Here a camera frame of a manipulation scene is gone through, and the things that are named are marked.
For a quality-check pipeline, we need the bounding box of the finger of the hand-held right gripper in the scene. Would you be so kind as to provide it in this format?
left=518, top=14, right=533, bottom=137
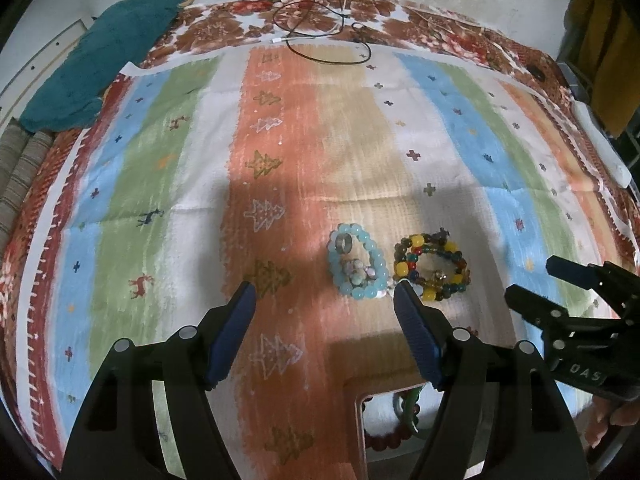
left=546, top=255, right=640, bottom=307
left=505, top=284, right=622, bottom=334

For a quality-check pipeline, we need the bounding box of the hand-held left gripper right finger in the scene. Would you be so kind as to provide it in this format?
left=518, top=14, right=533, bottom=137
left=392, top=282, right=591, bottom=480

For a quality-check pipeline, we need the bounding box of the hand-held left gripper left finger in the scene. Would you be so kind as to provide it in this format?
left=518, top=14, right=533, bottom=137
left=59, top=280, right=258, bottom=480

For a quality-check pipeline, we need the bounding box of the white grey bead bracelet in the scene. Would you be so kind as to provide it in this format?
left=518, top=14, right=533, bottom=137
left=340, top=257, right=379, bottom=285

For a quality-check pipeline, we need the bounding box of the multicolour bead bracelet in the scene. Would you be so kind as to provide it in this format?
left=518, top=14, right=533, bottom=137
left=392, top=229, right=472, bottom=304

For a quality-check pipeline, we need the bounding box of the metal tin box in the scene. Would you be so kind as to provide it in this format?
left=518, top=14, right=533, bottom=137
left=344, top=374, right=451, bottom=461

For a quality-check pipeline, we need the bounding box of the light blue bead bracelet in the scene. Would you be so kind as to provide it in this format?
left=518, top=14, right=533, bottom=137
left=327, top=222, right=390, bottom=302

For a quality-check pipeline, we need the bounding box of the person's right hand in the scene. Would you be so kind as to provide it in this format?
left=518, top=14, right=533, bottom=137
left=582, top=395, right=640, bottom=449

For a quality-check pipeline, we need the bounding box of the green bangle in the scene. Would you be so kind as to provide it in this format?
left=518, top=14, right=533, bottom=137
left=395, top=384, right=427, bottom=434

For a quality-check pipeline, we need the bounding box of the white oblong object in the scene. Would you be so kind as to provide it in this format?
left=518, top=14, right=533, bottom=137
left=572, top=101, right=632, bottom=187

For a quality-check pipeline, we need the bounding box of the striped patterned mat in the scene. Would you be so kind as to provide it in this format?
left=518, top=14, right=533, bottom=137
left=10, top=42, right=640, bottom=466

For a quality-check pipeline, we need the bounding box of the yellow cloth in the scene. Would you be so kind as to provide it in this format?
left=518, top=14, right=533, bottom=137
left=569, top=0, right=640, bottom=137

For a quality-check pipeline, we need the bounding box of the striped pillow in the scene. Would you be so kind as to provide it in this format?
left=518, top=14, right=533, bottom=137
left=10, top=129, right=54, bottom=221
left=0, top=117, right=28, bottom=246

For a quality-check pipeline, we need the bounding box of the teal blanket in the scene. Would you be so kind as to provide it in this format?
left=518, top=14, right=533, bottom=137
left=19, top=0, right=198, bottom=133

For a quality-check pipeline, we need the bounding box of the white bed headboard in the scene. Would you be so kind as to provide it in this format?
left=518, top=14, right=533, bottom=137
left=0, top=16, right=95, bottom=113

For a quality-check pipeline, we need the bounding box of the red bead bracelet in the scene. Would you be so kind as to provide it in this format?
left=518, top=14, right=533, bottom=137
left=365, top=425, right=420, bottom=454

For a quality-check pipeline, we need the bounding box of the looped black cable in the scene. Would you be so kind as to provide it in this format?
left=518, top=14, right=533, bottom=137
left=272, top=0, right=374, bottom=67

